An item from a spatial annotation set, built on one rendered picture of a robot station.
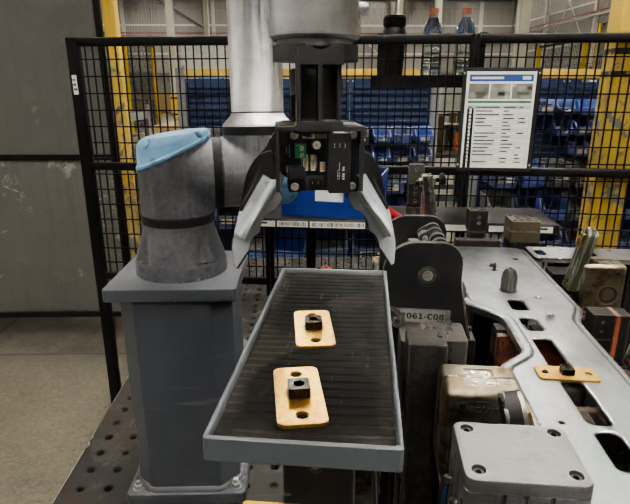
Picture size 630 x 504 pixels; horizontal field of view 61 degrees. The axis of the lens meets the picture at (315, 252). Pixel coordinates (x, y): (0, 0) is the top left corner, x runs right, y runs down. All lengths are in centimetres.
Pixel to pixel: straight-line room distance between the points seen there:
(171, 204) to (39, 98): 232
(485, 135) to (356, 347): 132
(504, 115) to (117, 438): 137
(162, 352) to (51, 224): 238
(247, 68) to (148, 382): 53
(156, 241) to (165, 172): 11
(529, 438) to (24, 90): 293
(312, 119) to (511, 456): 32
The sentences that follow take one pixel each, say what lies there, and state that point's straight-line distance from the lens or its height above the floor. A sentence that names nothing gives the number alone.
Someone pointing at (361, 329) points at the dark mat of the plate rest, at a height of 116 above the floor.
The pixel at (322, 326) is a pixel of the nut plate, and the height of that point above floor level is 117.
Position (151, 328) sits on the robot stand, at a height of 103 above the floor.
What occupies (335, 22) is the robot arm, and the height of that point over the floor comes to 144.
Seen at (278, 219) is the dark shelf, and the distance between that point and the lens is 158.
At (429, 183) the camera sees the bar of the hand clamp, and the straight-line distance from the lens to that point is 119.
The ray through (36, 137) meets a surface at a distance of 317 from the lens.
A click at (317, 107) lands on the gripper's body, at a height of 138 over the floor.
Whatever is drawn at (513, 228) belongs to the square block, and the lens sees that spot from 152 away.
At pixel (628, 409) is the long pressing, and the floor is 100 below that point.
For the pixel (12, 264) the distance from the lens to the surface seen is 340.
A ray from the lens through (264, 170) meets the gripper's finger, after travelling 49.
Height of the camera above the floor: 140
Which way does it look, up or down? 17 degrees down
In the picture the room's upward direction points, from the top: straight up
